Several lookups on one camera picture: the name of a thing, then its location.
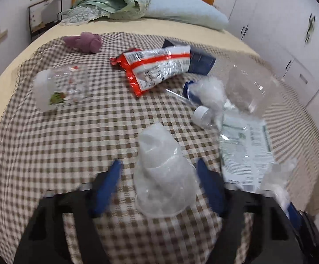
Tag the white wardrobe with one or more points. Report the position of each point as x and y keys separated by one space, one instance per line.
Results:
x=272 y=19

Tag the small white-capped bottle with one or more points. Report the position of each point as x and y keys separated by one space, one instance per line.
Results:
x=200 y=114

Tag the clear straw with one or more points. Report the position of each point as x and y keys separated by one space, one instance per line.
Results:
x=178 y=96

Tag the bed with yellow sheet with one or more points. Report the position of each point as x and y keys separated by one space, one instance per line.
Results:
x=5 y=79

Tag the green hanging ornament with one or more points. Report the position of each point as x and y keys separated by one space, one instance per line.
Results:
x=310 y=27

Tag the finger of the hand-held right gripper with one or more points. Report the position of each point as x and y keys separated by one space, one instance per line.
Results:
x=294 y=216

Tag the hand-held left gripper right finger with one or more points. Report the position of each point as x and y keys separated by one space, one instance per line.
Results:
x=209 y=187

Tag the black metal rack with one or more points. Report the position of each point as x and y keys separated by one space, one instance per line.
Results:
x=46 y=8

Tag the red snack wrapper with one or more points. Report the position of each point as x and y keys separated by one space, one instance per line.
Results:
x=148 y=68

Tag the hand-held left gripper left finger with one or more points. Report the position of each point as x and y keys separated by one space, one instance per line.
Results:
x=110 y=187

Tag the navy blue box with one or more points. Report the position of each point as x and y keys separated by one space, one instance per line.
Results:
x=200 y=62

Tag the brown checked blanket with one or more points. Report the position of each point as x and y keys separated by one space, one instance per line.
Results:
x=66 y=148

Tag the labelled clear plastic bag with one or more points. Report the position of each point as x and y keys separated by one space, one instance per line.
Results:
x=244 y=148

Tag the clear plastic container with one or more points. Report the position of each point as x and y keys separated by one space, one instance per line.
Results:
x=247 y=90

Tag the crumpled white plastic wrap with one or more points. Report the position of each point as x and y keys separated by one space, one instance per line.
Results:
x=211 y=93

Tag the light blue pillow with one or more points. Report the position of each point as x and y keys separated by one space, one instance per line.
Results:
x=187 y=11

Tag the printed clear plastic cup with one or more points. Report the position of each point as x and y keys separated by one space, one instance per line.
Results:
x=63 y=88

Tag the blue and white wrapper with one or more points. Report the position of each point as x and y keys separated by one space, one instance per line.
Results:
x=189 y=90

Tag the purple towel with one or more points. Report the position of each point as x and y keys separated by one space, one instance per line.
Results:
x=86 y=41

